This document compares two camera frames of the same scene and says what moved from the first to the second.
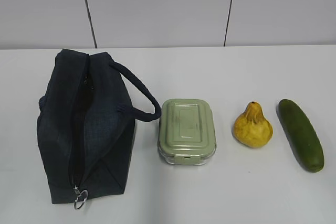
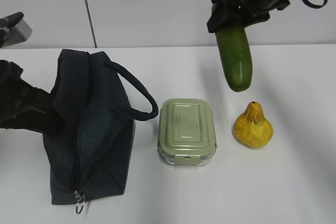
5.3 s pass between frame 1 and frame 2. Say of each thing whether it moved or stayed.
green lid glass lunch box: stayed
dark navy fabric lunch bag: stayed
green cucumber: moved
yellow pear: stayed
